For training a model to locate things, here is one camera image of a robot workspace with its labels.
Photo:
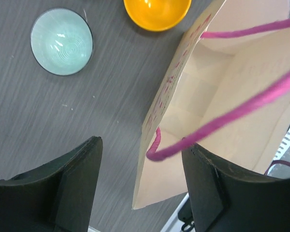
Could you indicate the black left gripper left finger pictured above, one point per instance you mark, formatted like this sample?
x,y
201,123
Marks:
x,y
55,197

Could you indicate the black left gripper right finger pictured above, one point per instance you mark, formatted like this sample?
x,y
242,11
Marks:
x,y
225,197

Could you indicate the pink paper gift bag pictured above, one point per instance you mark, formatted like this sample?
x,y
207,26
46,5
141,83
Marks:
x,y
206,79

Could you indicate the light teal patterned bowl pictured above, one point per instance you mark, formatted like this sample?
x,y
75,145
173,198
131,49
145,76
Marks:
x,y
61,41

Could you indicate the orange bowl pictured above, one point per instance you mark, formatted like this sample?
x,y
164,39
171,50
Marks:
x,y
157,15

